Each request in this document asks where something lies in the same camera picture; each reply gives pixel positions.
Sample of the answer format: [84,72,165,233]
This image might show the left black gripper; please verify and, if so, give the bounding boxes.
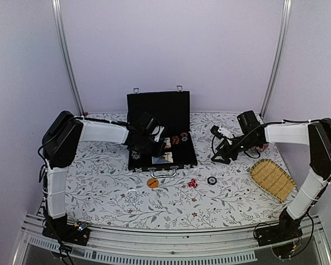
[139,134,167,158]

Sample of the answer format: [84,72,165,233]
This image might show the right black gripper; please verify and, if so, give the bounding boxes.
[211,133,259,165]

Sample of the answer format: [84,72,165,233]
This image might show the blue playing card box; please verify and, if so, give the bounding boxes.
[152,152,173,165]

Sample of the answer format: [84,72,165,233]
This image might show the black poker case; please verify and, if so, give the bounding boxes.
[127,85,197,173]

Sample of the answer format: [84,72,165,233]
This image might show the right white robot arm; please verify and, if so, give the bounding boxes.
[210,110,331,241]

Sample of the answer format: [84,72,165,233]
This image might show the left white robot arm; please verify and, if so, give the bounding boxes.
[38,110,165,240]

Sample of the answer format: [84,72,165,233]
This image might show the card deck in case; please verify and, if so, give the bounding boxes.
[164,137,172,149]

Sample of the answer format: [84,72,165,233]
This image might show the orange chip stack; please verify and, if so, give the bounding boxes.
[171,136,180,145]

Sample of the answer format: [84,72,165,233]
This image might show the red patterned bowl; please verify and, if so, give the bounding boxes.
[254,143,269,152]

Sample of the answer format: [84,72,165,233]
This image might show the orange dealer button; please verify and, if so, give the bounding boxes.
[147,178,159,189]

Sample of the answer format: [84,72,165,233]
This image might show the red dice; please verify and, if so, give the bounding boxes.
[188,179,197,188]

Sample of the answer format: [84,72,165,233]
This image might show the woven bamboo tray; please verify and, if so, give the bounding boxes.
[249,159,296,203]

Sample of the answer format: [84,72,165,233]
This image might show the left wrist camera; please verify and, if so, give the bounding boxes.
[150,126,165,142]

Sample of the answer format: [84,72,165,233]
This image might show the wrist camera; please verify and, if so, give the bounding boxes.
[150,126,165,142]
[210,125,234,140]

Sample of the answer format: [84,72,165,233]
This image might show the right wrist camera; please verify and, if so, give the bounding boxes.
[210,125,234,140]

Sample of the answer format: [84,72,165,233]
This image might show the right aluminium frame post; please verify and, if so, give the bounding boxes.
[260,0,292,120]

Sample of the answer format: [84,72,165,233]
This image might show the aluminium frame post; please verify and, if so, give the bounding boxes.
[260,0,292,120]
[51,0,85,115]

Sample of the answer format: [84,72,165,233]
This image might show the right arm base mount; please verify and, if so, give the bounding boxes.
[253,222,303,246]

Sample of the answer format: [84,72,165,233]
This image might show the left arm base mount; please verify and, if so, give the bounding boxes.
[42,215,91,246]

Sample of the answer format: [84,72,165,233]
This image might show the left aluminium frame post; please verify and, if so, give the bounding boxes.
[51,0,85,115]

